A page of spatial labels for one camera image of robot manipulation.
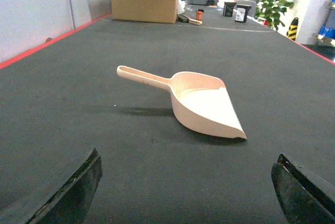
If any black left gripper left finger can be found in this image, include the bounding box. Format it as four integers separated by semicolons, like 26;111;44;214
0;147;103;224

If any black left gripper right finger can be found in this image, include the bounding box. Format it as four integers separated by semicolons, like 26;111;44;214
271;153;334;223

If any beige plastic scoop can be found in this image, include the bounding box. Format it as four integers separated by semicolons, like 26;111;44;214
117;65;247;140

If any yellow black striped bollard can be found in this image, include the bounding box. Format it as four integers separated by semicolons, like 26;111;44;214
286;17;299;41

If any black white box right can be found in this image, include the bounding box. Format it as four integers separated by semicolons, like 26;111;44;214
234;5;252;23

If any black box left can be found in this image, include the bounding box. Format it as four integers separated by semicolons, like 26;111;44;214
223;2;237;17

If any orange small can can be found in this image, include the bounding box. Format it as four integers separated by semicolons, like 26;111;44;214
196;10;203;21

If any large open cardboard box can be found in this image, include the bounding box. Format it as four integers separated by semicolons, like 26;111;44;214
111;0;177;24

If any wooden handled brush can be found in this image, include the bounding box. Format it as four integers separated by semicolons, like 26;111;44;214
177;15;202;25

